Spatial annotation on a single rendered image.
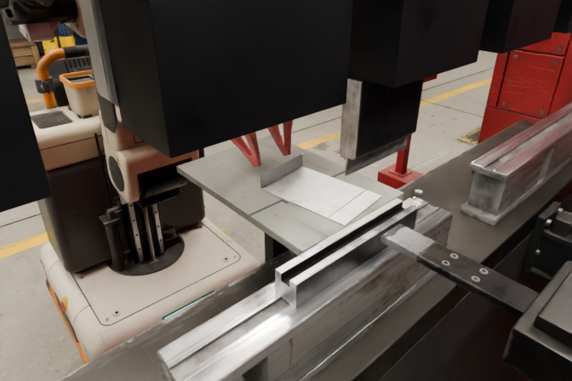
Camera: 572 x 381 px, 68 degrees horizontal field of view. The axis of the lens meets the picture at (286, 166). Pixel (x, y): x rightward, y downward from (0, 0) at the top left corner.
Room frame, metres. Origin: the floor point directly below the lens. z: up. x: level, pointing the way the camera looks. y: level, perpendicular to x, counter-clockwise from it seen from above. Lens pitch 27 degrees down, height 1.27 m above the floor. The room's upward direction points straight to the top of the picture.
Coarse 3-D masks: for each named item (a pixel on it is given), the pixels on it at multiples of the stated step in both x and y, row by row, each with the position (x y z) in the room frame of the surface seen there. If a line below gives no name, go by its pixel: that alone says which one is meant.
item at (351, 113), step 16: (352, 80) 0.36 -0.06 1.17; (352, 96) 0.36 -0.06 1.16; (368, 96) 0.36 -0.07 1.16; (384, 96) 0.38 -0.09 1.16; (400, 96) 0.40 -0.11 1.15; (416, 96) 0.42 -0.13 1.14; (352, 112) 0.36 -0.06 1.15; (368, 112) 0.37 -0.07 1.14; (384, 112) 0.38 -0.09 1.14; (400, 112) 0.40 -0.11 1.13; (416, 112) 0.42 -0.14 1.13; (352, 128) 0.36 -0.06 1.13; (368, 128) 0.37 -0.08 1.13; (384, 128) 0.38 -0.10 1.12; (400, 128) 0.40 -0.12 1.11; (352, 144) 0.36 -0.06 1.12; (368, 144) 0.37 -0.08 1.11; (384, 144) 0.39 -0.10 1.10; (400, 144) 0.42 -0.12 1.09; (352, 160) 0.37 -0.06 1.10; (368, 160) 0.38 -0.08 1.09
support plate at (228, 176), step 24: (264, 144) 0.62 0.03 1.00; (192, 168) 0.54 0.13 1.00; (216, 168) 0.54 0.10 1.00; (240, 168) 0.54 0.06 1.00; (264, 168) 0.54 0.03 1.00; (312, 168) 0.54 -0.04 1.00; (336, 168) 0.54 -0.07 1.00; (216, 192) 0.47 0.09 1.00; (240, 192) 0.47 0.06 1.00; (264, 192) 0.47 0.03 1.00; (384, 192) 0.47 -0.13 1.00; (264, 216) 0.41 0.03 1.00; (288, 216) 0.41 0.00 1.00; (312, 216) 0.41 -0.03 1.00; (360, 216) 0.41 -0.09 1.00; (288, 240) 0.37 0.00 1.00; (312, 240) 0.37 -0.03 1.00
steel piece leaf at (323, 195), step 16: (288, 160) 0.52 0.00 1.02; (272, 176) 0.49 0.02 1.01; (288, 176) 0.51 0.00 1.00; (304, 176) 0.51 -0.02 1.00; (320, 176) 0.51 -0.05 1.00; (272, 192) 0.47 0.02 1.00; (288, 192) 0.47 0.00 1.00; (304, 192) 0.47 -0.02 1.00; (320, 192) 0.47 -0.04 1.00; (336, 192) 0.47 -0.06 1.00; (352, 192) 0.47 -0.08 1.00; (320, 208) 0.43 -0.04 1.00; (336, 208) 0.43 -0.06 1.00
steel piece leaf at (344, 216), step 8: (368, 192) 0.47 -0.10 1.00; (352, 200) 0.45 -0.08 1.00; (360, 200) 0.45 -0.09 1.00; (368, 200) 0.45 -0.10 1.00; (376, 200) 0.45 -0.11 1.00; (344, 208) 0.43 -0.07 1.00; (352, 208) 0.43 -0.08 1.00; (360, 208) 0.43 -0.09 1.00; (336, 216) 0.41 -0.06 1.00; (344, 216) 0.41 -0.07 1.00; (352, 216) 0.41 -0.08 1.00; (344, 224) 0.40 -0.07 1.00
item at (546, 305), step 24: (384, 240) 0.37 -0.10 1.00; (408, 240) 0.36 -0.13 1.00; (432, 240) 0.36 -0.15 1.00; (432, 264) 0.32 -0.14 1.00; (456, 264) 0.32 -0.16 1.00; (480, 264) 0.32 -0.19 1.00; (480, 288) 0.29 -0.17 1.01; (504, 288) 0.29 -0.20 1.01; (528, 288) 0.29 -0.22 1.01; (552, 288) 0.27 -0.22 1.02; (528, 312) 0.24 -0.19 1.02; (552, 312) 0.23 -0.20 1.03; (528, 336) 0.22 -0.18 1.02; (552, 336) 0.22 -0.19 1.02; (504, 360) 0.23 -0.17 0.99; (528, 360) 0.22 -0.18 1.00; (552, 360) 0.21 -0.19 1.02
